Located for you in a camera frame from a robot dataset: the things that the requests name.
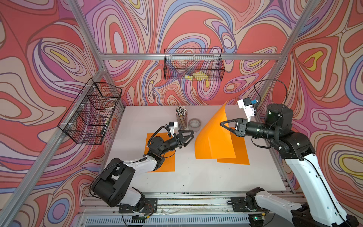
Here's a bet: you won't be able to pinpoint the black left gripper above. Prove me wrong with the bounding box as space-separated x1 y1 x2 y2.
157 134 193 159

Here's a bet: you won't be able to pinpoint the orange paper sheet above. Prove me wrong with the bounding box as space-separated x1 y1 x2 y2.
194 105 235 159
144 132 176 173
217 133 250 165

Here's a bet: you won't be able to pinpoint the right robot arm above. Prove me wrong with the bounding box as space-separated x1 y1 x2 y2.
220 104 359 227

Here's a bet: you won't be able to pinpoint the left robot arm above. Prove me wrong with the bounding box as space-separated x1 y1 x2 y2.
90 124 194 212

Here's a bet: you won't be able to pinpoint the clear tape roll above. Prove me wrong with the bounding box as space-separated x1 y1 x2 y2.
188 118 201 132

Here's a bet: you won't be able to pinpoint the clear cup of pencils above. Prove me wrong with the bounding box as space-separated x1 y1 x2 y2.
175 106 188 130

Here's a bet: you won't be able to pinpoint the yellow sticky notes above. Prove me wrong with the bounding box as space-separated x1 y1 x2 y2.
184 71 209 81

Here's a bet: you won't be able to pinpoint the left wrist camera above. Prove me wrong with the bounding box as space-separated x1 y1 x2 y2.
167 122 179 137

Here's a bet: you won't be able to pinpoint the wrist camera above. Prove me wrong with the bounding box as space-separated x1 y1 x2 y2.
237 97 259 122
167 122 179 137

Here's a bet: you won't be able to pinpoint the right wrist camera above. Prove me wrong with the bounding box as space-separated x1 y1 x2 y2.
237 97 259 122

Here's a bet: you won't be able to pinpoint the black wire basket back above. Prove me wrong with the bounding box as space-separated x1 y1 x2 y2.
164 47 225 81

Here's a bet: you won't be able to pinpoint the black wire basket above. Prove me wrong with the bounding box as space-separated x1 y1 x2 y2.
57 79 123 145
164 47 225 81

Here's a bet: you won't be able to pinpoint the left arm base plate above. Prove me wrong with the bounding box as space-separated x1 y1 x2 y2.
119 198 158 214

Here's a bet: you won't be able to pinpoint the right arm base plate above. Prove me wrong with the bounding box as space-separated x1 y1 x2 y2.
230 195 272 213

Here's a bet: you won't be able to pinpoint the aluminium frame rail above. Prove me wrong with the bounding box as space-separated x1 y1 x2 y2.
0 0 324 227

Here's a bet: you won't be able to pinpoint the black wire basket left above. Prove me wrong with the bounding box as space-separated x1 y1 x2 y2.
57 79 123 145

